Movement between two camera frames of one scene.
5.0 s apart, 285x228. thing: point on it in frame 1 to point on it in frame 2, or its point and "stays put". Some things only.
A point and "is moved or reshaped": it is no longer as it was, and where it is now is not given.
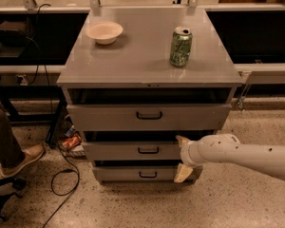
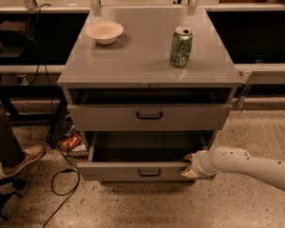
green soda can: (180, 47) stays put
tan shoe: (31, 152) stays put
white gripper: (185, 154) to (199, 164)
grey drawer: (131, 151) is moved or reshaped
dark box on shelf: (10, 33) stays put
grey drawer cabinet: (137, 80) stays put
